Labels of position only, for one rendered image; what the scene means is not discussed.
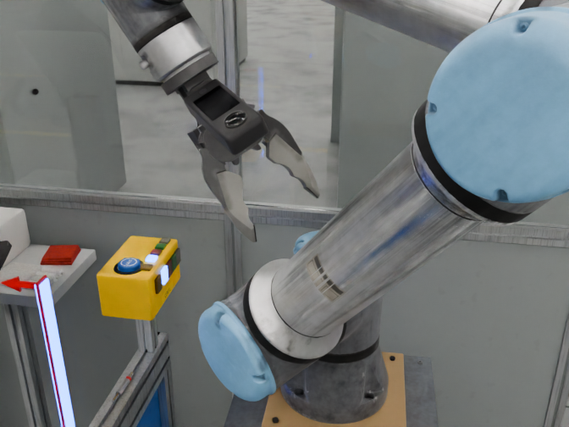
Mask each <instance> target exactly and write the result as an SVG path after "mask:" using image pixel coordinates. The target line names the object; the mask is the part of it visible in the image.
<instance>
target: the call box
mask: <svg viewBox="0 0 569 427"><path fill-rule="evenodd" d="M161 239H162V238H155V237H144V236H131V237H130V238H129V239H128V240H127V241H126V242H125V243H124V245H123V246H122V247H121V248H120V249H119V250H118V251H117V252H116V253H115V254H114V255H113V256H112V257H111V258H110V260H109V261H108V262H107V263H106V264H105V265H104V266H103V268H102V269H101V270H100V271H99V272H98V273H97V284H98V290H99V297H100V303H101V309H102V315H103V316H110V317H118V318H126V319H141V320H149V321H151V320H153V319H154V318H155V316H156V315H157V313H158V311H159V309H160V308H161V307H162V305H163V304H164V302H165V301H166V299H167V298H168V295H169V294H170V292H171V291H172V290H173V289H174V287H175V285H176V284H177V282H178V280H179V279H180V264H179V265H178V266H177V267H176V269H175V270H174V272H173V273H172V274H171V276H170V277H169V278H168V281H167V282H166V284H165V285H163V289H162V290H161V291H160V292H159V293H158V294H156V291H155V282H154V280H155V279H156V277H157V276H158V275H160V274H161V270H162V269H163V267H164V266H165V264H166V263H167V262H168V260H169V259H170V258H171V256H172V255H173V253H174V252H175V250H176V249H177V248H178V242H177V240H175V239H171V241H170V242H169V244H168V245H167V246H166V247H165V248H164V250H162V253H161V254H160V255H159V256H157V260H156V261H155V262H154V263H153V262H146V257H147V256H148V255H150V252H151V251H152V250H153V249H155V246H156V245H157V244H158V243H159V241H160V240H161ZM124 258H138V259H139V260H140V262H141V266H142V265H143V264H144V263H149V264H153V268H152V269H151V271H142V270H141V268H139V269H138V270H136V271H132V272H122V271H119V269H118V262H119V261H120V260H122V259H124Z"/></svg>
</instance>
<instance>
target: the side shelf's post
mask: <svg viewBox="0 0 569 427"><path fill-rule="evenodd" d="M3 310H4V313H5V318H6V321H7V326H8V333H9V336H10V340H11V344H12V348H13V352H14V360H15V363H16V368H17V371H18V376H19V382H20V386H21V390H22V394H23V398H24V402H25V410H26V413H27V418H28V421H29V426H30V427H52V426H51V421H50V417H49V412H48V408H47V400H46V396H45V391H44V387H43V383H42V378H41V371H40V366H39V362H38V357H37V353H36V346H35V342H34V337H33V333H32V328H31V324H30V316H29V312H28V308H27V307H26V306H19V305H11V304H3Z"/></svg>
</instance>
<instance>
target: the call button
mask: <svg viewBox="0 0 569 427"><path fill-rule="evenodd" d="M140 267H141V262H140V260H139V259H138V258H124V259H122V260H120V261H119V262H118V269H119V271H122V272H132V271H136V270H138V269H139V268H140Z"/></svg>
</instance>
